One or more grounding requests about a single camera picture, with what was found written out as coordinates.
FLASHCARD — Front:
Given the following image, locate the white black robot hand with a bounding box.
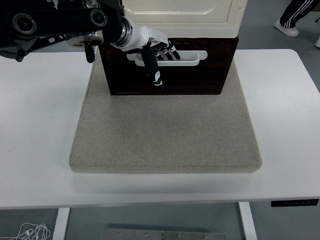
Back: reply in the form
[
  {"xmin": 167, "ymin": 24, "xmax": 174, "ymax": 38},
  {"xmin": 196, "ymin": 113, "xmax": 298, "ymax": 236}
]
[{"xmin": 119, "ymin": 22, "xmax": 182, "ymax": 93}]

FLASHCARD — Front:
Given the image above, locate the white drawer handle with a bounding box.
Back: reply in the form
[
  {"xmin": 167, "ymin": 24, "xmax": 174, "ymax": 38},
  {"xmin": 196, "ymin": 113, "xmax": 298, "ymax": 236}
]
[{"xmin": 126, "ymin": 50, "xmax": 209, "ymax": 68}]

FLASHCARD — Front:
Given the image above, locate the dark brown wooden drawer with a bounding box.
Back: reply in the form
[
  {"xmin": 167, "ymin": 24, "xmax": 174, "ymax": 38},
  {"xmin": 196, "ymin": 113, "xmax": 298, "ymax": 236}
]
[{"xmin": 97, "ymin": 36, "xmax": 240, "ymax": 96}]

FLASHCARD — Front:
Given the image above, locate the grey felt mat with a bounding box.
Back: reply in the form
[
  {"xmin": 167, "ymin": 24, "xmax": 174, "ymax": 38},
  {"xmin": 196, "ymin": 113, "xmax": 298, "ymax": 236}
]
[{"xmin": 68, "ymin": 51, "xmax": 263, "ymax": 175}]

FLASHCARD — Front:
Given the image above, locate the person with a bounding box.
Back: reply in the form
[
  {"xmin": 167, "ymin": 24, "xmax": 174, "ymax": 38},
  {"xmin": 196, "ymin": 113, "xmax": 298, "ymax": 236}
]
[{"xmin": 274, "ymin": 0, "xmax": 320, "ymax": 49}]

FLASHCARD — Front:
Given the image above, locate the white table leg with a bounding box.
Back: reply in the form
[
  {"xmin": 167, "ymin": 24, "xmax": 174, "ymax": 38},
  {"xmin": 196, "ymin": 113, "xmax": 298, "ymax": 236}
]
[
  {"xmin": 51, "ymin": 207, "xmax": 71, "ymax": 240},
  {"xmin": 237, "ymin": 201, "xmax": 258, "ymax": 240}
]

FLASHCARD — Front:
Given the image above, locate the black table control panel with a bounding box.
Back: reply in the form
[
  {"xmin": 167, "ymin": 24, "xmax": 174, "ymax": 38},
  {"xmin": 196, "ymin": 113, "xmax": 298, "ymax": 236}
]
[{"xmin": 271, "ymin": 198, "xmax": 320, "ymax": 208}]

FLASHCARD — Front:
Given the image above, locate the white cable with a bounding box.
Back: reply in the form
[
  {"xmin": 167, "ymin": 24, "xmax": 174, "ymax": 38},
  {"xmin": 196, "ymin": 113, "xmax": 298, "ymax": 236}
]
[{"xmin": 0, "ymin": 222, "xmax": 52, "ymax": 240}]

